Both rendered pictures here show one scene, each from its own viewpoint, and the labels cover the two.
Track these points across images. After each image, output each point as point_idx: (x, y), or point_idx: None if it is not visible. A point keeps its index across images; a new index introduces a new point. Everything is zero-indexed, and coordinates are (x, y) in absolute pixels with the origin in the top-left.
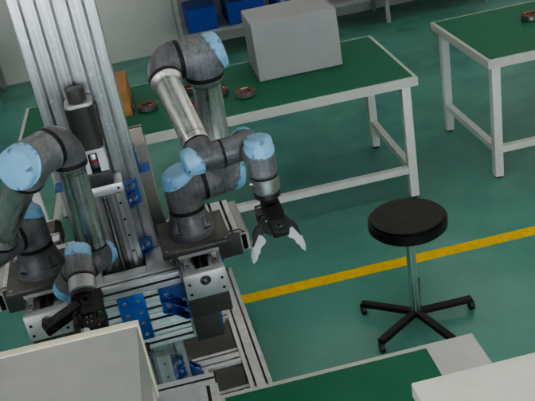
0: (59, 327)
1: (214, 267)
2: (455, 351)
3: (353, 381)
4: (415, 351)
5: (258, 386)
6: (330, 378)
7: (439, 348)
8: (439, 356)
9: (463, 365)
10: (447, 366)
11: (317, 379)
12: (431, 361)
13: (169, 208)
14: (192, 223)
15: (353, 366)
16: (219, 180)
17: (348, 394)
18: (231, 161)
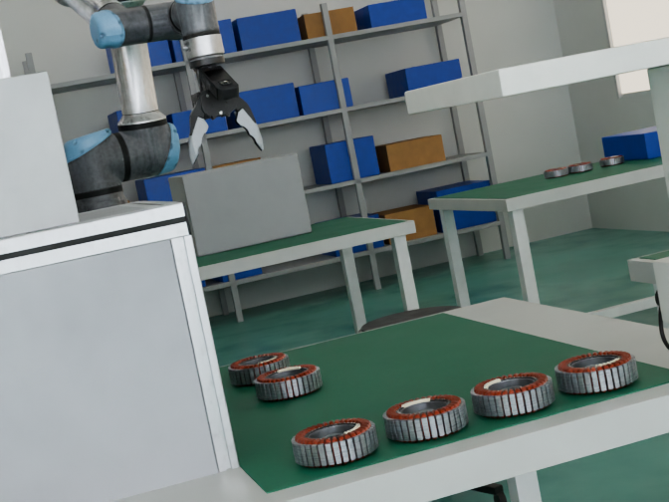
0: None
1: None
2: (484, 307)
3: (343, 343)
4: (428, 316)
5: None
6: (311, 347)
7: (461, 310)
8: (461, 313)
9: (496, 310)
10: (473, 315)
11: (292, 351)
12: (450, 316)
13: (74, 187)
14: (106, 205)
15: (343, 337)
16: (142, 146)
17: (336, 349)
18: (157, 28)
